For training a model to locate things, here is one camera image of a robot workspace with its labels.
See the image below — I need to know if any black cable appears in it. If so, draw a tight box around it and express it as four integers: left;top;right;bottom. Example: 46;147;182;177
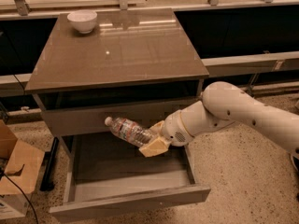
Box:
0;167;39;224

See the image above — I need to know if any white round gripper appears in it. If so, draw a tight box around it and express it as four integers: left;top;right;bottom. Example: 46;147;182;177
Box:
139;108;200;158

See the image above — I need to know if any white ceramic bowl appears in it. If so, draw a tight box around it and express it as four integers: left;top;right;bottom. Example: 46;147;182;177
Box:
67;10;97;34

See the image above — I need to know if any brown cardboard box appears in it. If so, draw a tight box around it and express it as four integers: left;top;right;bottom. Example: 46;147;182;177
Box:
0;121;45;219

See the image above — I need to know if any clear plastic water bottle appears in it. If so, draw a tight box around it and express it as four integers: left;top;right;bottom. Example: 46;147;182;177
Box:
105;117;157;147

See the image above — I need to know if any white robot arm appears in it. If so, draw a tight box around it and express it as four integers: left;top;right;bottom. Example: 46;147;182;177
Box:
139;81;299;158

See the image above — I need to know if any closed grey middle drawer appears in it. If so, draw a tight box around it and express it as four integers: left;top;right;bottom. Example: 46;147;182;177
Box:
42;97;197;136

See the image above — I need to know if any black left cabinet foot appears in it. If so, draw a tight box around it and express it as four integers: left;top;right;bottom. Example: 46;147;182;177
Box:
40;137;59;191

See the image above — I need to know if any grey drawer cabinet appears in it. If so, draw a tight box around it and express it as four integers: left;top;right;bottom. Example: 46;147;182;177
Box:
24;7;211;191

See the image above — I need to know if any open grey bottom drawer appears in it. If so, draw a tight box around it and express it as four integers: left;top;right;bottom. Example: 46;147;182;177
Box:
50;133;210;223

